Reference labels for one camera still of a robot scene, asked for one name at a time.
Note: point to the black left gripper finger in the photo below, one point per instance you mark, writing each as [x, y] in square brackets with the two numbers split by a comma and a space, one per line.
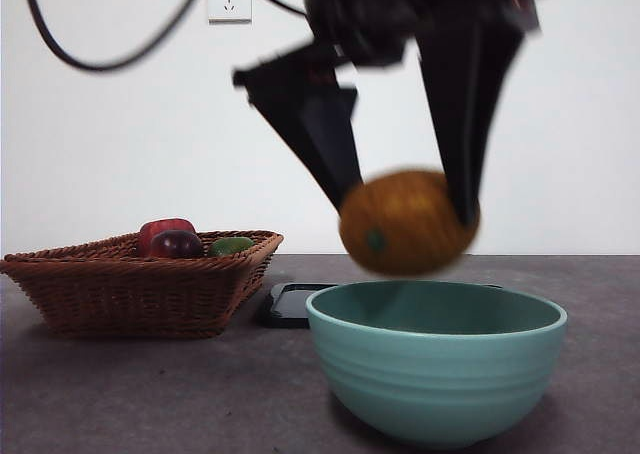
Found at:
[465, 124]
[315, 124]

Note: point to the brown kiwifruit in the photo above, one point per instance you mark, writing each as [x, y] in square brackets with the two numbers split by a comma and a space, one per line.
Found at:
[405, 224]

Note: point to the teal ribbed bowl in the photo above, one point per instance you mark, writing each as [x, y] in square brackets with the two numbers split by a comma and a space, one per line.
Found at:
[435, 384]

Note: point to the green avocado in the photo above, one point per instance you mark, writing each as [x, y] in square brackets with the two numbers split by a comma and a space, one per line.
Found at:
[230, 246]

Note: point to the dark purple plum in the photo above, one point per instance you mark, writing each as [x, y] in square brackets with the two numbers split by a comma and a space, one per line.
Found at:
[177, 244]

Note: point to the dark green rectangular tray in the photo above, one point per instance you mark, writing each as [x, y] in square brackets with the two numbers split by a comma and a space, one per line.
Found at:
[285, 306]

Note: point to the red apple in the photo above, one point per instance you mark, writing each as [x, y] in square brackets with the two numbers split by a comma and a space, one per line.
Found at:
[160, 226]

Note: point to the brown wicker basket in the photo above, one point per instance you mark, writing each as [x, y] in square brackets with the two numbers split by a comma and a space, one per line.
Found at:
[125, 299]

